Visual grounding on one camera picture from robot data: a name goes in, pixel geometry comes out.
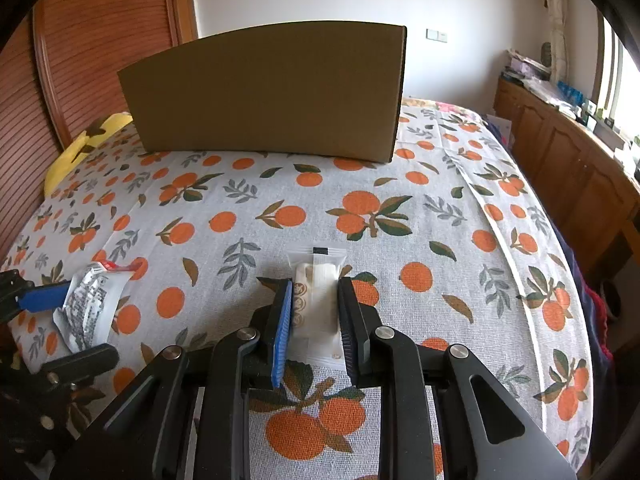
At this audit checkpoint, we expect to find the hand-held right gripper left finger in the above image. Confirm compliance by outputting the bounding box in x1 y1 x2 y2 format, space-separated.
50 276 296 480

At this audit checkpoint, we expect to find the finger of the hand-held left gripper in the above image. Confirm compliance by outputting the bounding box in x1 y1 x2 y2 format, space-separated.
30 344 120 387
0 270 73 332

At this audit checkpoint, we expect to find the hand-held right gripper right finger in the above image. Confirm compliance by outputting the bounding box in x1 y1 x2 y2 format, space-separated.
336 276 578 480

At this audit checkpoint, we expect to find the white clear snack packet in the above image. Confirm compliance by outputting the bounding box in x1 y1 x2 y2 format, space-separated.
286 246 347 365

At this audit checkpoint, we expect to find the white packet with red edge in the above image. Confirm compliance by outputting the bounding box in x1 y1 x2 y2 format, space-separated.
52 260 146 353

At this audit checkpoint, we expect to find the brown cardboard box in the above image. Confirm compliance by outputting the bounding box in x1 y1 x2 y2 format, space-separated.
117 21 408 163

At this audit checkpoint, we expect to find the orange fruit print bedsheet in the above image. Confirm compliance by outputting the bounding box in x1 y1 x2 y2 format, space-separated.
0 95 596 480

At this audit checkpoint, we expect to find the yellow pillow with leaf print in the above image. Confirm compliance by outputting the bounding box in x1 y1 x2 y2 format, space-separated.
44 112 136 196

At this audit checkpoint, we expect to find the floral bed cover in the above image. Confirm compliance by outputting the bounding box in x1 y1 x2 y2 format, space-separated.
402 96 488 123

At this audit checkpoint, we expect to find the white purple bag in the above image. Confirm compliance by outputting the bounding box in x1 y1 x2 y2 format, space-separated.
485 114 516 148

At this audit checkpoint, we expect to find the dark blue quilt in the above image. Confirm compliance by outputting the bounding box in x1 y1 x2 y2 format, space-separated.
547 215 621 461

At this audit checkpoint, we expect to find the wooden slatted headboard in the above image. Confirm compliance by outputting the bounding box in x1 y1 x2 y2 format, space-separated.
0 0 198 261

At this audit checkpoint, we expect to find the wooden cabinet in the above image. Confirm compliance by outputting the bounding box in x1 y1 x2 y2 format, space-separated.
494 77 640 286

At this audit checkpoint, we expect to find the stack of papers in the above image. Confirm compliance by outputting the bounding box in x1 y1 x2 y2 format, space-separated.
500 49 556 96

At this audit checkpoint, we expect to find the row of blue boxes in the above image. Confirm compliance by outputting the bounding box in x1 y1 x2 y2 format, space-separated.
557 80 586 106

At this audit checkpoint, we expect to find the window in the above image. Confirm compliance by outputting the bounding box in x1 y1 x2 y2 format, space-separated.
595 10 640 151

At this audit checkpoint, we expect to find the white wrapped wall pipe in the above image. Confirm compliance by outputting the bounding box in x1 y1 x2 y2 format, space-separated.
530 0 568 86

